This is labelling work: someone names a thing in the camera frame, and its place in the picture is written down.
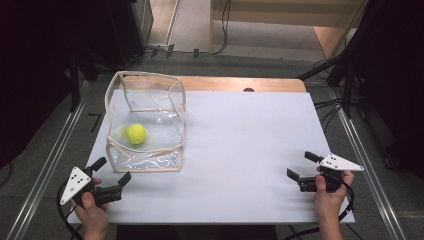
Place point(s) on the person's right hand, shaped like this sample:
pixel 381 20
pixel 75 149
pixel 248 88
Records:
pixel 331 200

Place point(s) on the clear plastic bag beige trim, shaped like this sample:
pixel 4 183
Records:
pixel 146 120

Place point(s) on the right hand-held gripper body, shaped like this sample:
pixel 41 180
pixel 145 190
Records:
pixel 330 173

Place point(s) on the yellow tennis ball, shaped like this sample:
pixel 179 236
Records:
pixel 136 133

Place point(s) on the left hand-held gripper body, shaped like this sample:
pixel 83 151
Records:
pixel 80 183

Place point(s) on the person's left hand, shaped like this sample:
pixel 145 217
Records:
pixel 93 213

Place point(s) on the black tripod stand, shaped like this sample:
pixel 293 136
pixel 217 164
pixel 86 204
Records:
pixel 336 66

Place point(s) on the metal floor rail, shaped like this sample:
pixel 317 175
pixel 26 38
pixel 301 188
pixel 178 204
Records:
pixel 43 173
pixel 373 180

